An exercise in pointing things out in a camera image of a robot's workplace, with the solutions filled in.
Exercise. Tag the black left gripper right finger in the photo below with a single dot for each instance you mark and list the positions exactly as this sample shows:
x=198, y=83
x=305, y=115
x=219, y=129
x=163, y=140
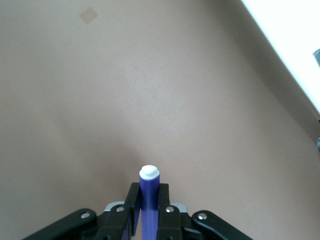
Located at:
x=170, y=225

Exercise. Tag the brown table cover sheet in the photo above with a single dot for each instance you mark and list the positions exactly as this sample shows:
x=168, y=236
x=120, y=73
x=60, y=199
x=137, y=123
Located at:
x=125, y=87

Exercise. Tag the purple marker pen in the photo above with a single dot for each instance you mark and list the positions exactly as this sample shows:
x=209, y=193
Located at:
x=149, y=200

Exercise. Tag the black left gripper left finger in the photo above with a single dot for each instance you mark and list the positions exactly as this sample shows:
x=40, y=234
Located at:
x=117, y=225

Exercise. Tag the small dark square patch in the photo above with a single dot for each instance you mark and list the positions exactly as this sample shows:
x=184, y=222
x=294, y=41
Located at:
x=88, y=15

